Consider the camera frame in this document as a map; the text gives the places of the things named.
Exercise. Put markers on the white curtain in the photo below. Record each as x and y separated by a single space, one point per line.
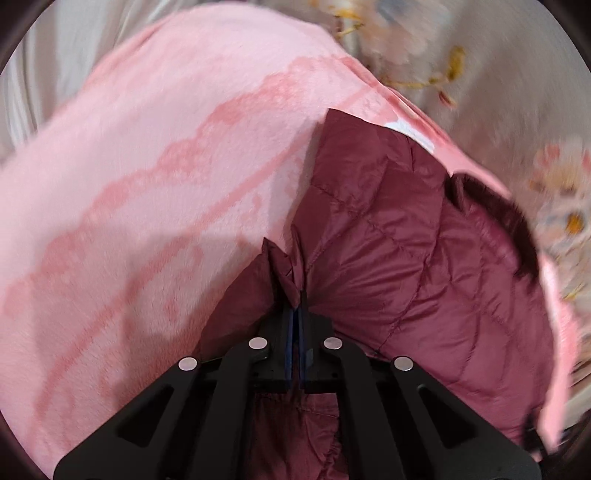
51 69

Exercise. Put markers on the maroon quilted jacket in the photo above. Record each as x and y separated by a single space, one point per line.
392 258

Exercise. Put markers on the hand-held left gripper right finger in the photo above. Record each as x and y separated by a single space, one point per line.
302 337

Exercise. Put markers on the grey floral bedsheet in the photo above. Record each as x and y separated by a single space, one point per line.
508 92

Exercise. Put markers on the pink plush blanket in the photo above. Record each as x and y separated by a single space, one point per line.
138 161

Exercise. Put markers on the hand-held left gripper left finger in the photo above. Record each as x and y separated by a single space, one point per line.
289 344

